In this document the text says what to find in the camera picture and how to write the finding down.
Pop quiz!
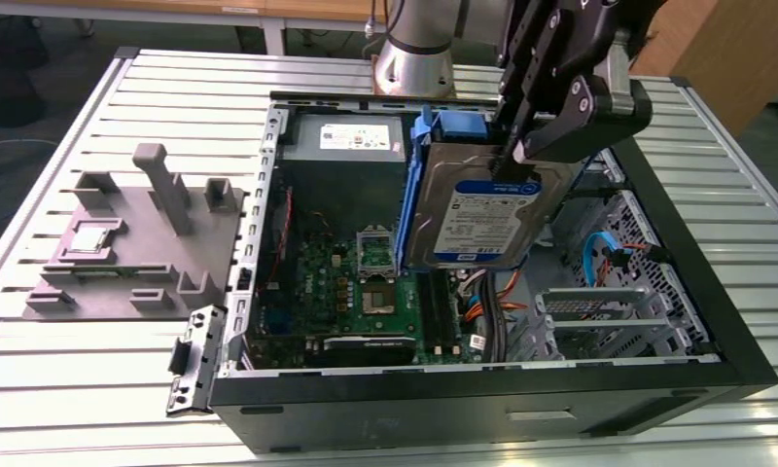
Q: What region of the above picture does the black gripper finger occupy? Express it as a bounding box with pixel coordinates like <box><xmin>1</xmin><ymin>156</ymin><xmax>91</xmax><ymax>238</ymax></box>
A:
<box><xmin>511</xmin><ymin>72</ymin><xmax>656</xmax><ymax>166</ymax></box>
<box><xmin>492</xmin><ymin>9</ymin><xmax>563</xmax><ymax>179</ymax></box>

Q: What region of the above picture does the hard disk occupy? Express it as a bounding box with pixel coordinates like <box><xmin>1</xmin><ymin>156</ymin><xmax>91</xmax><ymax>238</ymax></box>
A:
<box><xmin>393</xmin><ymin>110</ymin><xmax>576</xmax><ymax>272</ymax></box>

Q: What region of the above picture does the multicoloured power wire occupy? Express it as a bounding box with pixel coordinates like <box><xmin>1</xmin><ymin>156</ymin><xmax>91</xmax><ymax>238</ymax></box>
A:
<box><xmin>600</xmin><ymin>241</ymin><xmax>667</xmax><ymax>288</ymax></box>

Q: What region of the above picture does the blue data wire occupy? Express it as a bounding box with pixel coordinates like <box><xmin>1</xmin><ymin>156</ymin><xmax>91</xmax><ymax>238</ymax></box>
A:
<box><xmin>583</xmin><ymin>232</ymin><xmax>627</xmax><ymax>289</ymax></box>

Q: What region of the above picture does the metal disk bay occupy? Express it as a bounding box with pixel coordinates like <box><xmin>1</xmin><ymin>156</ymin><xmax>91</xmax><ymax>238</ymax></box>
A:
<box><xmin>535</xmin><ymin>286</ymin><xmax>696</xmax><ymax>364</ymax></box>

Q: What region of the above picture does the metal drive cage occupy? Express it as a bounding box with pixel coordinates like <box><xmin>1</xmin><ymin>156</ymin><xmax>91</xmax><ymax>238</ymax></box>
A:
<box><xmin>557</xmin><ymin>145</ymin><xmax>627</xmax><ymax>234</ymax></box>

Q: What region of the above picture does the brown wooden cabinet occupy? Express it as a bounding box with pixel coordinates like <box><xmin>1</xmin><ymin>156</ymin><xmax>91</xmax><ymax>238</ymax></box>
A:
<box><xmin>628</xmin><ymin>0</ymin><xmax>778</xmax><ymax>137</ymax></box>

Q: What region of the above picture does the grey power supply unit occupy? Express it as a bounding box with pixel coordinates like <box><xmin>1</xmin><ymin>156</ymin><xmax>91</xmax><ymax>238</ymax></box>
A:
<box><xmin>276</xmin><ymin>112</ymin><xmax>409</xmax><ymax>230</ymax></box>

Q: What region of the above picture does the metal socket cover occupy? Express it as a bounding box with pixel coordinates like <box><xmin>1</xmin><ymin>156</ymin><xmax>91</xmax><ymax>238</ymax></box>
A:
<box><xmin>355</xmin><ymin>227</ymin><xmax>403</xmax><ymax>284</ymax></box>

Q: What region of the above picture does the black RAM slot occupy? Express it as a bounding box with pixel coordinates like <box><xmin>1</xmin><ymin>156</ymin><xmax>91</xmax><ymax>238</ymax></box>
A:
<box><xmin>421</xmin><ymin>270</ymin><xmax>441</xmax><ymax>357</ymax></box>
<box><xmin>439</xmin><ymin>270</ymin><xmax>460</xmax><ymax>357</ymax></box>
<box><xmin>429</xmin><ymin>270</ymin><xmax>449</xmax><ymax>357</ymax></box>

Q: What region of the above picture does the CPU socket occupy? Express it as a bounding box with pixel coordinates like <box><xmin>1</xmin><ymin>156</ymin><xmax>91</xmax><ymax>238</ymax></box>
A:
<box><xmin>361</xmin><ymin>280</ymin><xmax>401</xmax><ymax>317</ymax></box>

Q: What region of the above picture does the green motherboard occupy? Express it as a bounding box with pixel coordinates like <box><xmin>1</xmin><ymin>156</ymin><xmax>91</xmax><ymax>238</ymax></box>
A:
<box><xmin>259</xmin><ymin>233</ymin><xmax>488</xmax><ymax>366</ymax></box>

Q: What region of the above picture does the black graphics card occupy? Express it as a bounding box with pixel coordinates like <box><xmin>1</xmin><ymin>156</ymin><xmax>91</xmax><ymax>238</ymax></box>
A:
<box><xmin>320</xmin><ymin>333</ymin><xmax>416</xmax><ymax>369</ymax></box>

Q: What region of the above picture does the black PC case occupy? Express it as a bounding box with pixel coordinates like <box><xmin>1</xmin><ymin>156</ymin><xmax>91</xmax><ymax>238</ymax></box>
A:
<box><xmin>208</xmin><ymin>90</ymin><xmax>778</xmax><ymax>456</ymax></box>

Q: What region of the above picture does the grey parts rack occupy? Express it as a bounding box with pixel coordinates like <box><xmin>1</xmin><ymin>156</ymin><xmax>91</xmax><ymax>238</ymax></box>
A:
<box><xmin>24</xmin><ymin>142</ymin><xmax>249</xmax><ymax>322</ymax></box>

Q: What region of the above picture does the green RAM stick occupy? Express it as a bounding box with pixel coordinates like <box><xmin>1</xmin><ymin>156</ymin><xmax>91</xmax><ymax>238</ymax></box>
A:
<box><xmin>71</xmin><ymin>266</ymin><xmax>141</xmax><ymax>282</ymax></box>

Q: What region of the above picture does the silver CPU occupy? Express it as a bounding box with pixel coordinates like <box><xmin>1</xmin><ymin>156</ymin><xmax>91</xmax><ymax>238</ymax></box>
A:
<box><xmin>69</xmin><ymin>228</ymin><xmax>109</xmax><ymax>253</ymax></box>

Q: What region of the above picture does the black office chair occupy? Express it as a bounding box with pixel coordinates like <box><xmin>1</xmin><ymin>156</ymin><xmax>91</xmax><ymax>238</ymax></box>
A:
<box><xmin>0</xmin><ymin>14</ymin><xmax>51</xmax><ymax>130</ymax></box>

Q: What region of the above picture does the silver gripper bracket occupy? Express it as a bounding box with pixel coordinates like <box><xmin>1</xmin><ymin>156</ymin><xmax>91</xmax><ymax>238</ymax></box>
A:
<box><xmin>604</xmin><ymin>42</ymin><xmax>641</xmax><ymax>118</ymax></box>

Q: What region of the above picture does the wooden desk white frame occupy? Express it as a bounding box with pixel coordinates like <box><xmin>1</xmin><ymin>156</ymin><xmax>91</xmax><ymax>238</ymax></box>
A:
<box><xmin>89</xmin><ymin>0</ymin><xmax>661</xmax><ymax>75</ymax></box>

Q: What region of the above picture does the orange red wire bundle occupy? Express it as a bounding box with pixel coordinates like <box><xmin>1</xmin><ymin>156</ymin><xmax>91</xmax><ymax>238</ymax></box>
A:
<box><xmin>492</xmin><ymin>269</ymin><xmax>527</xmax><ymax>305</ymax></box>

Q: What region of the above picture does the black cable bundle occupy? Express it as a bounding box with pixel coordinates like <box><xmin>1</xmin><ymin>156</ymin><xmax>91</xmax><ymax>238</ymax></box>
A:
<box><xmin>477</xmin><ymin>187</ymin><xmax>628</xmax><ymax>364</ymax></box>

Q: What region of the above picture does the grey card retainer bracket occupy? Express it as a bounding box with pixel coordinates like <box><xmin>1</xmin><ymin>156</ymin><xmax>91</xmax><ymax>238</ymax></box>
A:
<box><xmin>167</xmin><ymin>304</ymin><xmax>229</xmax><ymax>418</ymax></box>

